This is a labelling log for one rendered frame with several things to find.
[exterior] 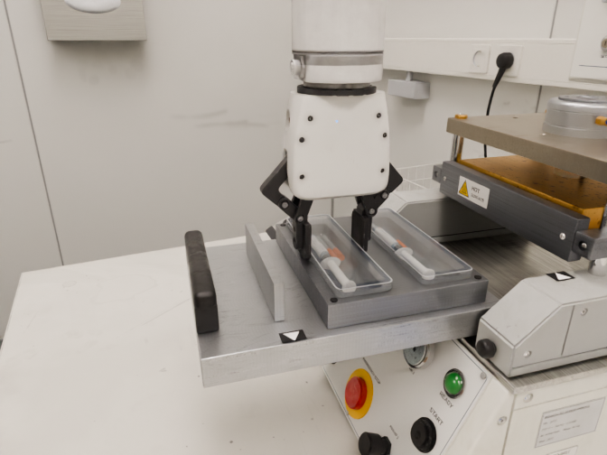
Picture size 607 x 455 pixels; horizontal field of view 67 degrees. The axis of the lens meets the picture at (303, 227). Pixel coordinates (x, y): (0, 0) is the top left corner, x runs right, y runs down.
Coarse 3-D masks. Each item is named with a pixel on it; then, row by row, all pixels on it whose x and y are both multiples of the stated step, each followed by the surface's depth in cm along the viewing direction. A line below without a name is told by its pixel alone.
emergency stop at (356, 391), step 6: (354, 378) 59; (360, 378) 59; (348, 384) 60; (354, 384) 59; (360, 384) 58; (348, 390) 60; (354, 390) 58; (360, 390) 57; (366, 390) 57; (348, 396) 59; (354, 396) 58; (360, 396) 57; (366, 396) 57; (348, 402) 59; (354, 402) 58; (360, 402) 57; (354, 408) 58
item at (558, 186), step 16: (464, 160) 62; (480, 160) 62; (496, 160) 62; (512, 160) 62; (528, 160) 62; (496, 176) 56; (512, 176) 55; (528, 176) 55; (544, 176) 55; (560, 176) 55; (576, 176) 54; (544, 192) 49; (560, 192) 49; (576, 192) 49; (592, 192) 49; (576, 208) 45; (592, 208) 45; (592, 224) 45
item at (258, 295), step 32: (224, 256) 55; (256, 256) 49; (224, 288) 48; (256, 288) 48; (288, 288) 48; (224, 320) 43; (256, 320) 43; (288, 320) 43; (320, 320) 43; (384, 320) 43; (416, 320) 43; (448, 320) 44; (224, 352) 38; (256, 352) 39; (288, 352) 40; (320, 352) 41; (352, 352) 42; (384, 352) 43; (224, 384) 39
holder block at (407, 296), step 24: (288, 240) 53; (312, 264) 48; (384, 264) 48; (312, 288) 45; (408, 288) 43; (432, 288) 43; (456, 288) 44; (480, 288) 45; (336, 312) 41; (360, 312) 42; (384, 312) 42; (408, 312) 43
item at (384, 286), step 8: (288, 224) 56; (312, 256) 48; (376, 264) 46; (320, 272) 45; (384, 272) 44; (328, 280) 43; (336, 288) 43; (352, 288) 41; (360, 288) 42; (368, 288) 42; (376, 288) 42; (384, 288) 42; (336, 296) 42; (344, 296) 41
